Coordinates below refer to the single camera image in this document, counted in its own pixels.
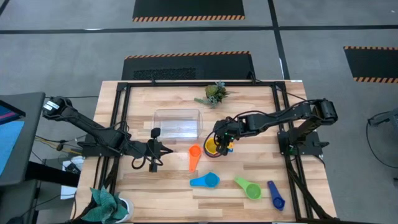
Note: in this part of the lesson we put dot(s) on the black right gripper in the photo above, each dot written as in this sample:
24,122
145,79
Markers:
228,129

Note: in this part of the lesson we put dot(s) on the black table frame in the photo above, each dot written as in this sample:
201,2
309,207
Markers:
186,84

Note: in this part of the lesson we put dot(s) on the white paper sheet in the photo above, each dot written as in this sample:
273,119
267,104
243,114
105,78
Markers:
68,192

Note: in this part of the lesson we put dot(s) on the monitor with blue screen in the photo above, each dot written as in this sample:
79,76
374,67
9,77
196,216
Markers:
7,140

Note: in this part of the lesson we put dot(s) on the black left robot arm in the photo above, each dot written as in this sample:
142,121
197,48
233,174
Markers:
93,127

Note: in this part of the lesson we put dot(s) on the black floor mat striped edge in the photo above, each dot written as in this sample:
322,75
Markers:
217,67
373,63
186,7

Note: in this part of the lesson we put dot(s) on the green leafy plant white pot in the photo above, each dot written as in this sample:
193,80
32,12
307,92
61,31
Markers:
105,205

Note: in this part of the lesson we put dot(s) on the black monitor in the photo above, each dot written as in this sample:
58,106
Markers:
31,130

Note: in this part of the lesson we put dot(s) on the succulent plant in black pot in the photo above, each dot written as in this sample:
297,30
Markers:
213,91

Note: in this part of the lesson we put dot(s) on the dark blue measuring cup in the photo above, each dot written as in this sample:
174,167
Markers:
279,203

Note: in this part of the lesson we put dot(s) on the light blue measuring cup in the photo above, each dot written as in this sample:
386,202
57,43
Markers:
211,180

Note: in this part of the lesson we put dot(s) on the green measuring cup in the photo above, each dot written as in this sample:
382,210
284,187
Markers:
253,191

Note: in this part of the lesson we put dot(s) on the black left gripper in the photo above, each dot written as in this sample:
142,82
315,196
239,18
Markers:
154,149

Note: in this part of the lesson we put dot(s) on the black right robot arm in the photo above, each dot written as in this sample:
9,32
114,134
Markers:
280,116

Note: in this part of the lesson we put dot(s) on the orange measuring cup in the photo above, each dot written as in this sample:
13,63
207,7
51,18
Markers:
195,151

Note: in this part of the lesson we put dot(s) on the yellow measuring cup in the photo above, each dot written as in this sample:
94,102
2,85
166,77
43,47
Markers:
211,146

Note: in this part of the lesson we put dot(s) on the clear plastic basket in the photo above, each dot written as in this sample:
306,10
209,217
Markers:
178,124

